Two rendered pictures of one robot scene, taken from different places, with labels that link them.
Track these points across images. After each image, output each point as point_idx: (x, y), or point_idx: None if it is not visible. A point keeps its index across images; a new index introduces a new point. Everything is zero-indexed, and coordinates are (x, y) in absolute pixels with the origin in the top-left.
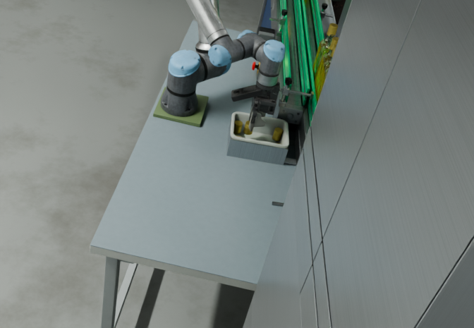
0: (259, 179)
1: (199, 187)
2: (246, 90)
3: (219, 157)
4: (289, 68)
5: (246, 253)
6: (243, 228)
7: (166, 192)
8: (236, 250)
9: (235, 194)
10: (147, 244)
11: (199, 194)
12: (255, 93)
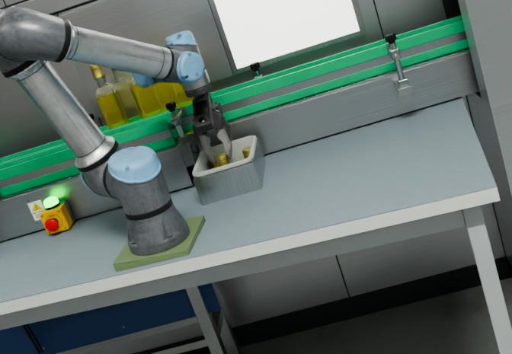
0: (299, 161)
1: (337, 178)
2: (203, 110)
3: (268, 189)
4: (126, 131)
5: (429, 129)
6: (390, 141)
7: (359, 189)
8: (429, 133)
9: (334, 161)
10: (462, 164)
11: (349, 175)
12: (209, 102)
